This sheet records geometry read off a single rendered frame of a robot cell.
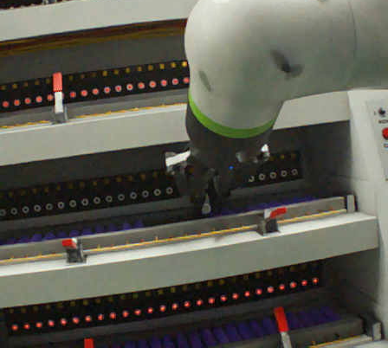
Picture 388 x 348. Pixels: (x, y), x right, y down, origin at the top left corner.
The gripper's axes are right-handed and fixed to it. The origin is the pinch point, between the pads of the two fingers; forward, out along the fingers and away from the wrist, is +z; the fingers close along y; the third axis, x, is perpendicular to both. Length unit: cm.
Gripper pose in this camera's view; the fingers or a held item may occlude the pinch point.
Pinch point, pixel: (206, 196)
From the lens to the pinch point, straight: 70.8
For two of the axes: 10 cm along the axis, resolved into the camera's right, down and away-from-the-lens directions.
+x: 1.5, 8.8, -4.4
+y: -9.9, 1.3, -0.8
